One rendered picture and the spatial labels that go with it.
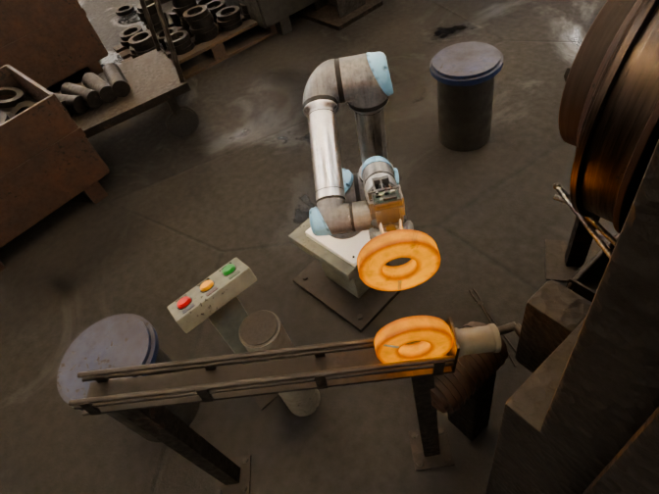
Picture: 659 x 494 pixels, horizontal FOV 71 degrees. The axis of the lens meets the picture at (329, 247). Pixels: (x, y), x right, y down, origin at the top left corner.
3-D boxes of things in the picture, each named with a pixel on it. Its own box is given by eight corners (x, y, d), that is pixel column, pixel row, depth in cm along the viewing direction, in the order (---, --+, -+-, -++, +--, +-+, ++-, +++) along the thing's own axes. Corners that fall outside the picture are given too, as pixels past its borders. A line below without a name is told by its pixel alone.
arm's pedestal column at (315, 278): (293, 282, 201) (277, 244, 182) (355, 225, 215) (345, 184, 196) (361, 332, 179) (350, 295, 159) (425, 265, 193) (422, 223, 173)
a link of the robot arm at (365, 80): (356, 190, 168) (332, 49, 126) (397, 184, 167) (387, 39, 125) (359, 214, 161) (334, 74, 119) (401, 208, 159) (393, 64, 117)
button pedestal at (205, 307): (308, 370, 173) (255, 272, 127) (256, 415, 166) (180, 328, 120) (283, 343, 183) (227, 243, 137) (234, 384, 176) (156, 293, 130)
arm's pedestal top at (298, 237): (290, 242, 181) (287, 235, 178) (345, 193, 192) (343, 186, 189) (349, 281, 163) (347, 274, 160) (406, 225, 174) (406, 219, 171)
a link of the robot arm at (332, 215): (291, 56, 124) (308, 231, 112) (332, 49, 123) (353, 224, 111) (300, 81, 135) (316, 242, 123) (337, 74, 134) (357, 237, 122)
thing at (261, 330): (327, 400, 164) (287, 326, 125) (301, 423, 161) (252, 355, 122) (307, 377, 171) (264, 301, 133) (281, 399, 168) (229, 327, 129)
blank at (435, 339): (425, 371, 101) (422, 358, 104) (469, 336, 91) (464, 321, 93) (363, 363, 96) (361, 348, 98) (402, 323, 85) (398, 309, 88)
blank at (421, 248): (443, 237, 82) (439, 222, 84) (357, 249, 82) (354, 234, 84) (437, 285, 94) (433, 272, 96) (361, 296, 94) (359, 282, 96)
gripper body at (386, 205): (367, 206, 91) (362, 179, 101) (374, 242, 96) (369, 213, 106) (405, 198, 90) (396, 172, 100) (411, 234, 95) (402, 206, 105)
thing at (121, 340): (223, 409, 170) (170, 355, 138) (147, 471, 161) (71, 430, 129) (185, 353, 189) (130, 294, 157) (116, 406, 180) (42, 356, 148)
